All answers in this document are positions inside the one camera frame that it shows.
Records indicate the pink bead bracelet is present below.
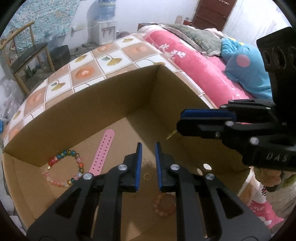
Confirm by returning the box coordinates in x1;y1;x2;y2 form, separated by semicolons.
152;193;178;217

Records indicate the pink strap smartwatch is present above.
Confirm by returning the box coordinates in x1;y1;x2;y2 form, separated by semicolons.
88;129;115;176

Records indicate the multicolour bead bracelet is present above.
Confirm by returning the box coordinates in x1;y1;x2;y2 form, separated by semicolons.
47;150;85;186

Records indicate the person right hand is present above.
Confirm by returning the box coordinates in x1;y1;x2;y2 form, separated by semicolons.
253;167;283;192

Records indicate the pink floral blanket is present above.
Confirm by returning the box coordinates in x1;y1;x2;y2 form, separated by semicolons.
138;25;287;227

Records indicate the blue pillow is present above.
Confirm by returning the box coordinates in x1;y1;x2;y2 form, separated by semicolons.
221;38;273;100

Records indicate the brown cardboard box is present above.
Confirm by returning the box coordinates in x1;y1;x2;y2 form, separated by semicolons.
3;65;249;240

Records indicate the grey patterned pillow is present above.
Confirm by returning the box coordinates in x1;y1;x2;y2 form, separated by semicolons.
160;24;222;57

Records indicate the dark wooden door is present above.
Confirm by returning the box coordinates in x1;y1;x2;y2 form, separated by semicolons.
192;0;236;31

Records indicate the white water dispenser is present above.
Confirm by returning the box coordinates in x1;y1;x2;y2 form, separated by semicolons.
92;20;117;46

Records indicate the blue water jug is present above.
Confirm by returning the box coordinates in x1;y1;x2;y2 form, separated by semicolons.
97;0;116;21

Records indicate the black trash bin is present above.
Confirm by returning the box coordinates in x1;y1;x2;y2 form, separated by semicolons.
50;45;70;63

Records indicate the wooden chair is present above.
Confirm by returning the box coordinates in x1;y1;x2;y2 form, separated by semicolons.
1;21;55;96

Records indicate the blue floral cloth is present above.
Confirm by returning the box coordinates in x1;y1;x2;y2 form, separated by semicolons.
1;0;80;43

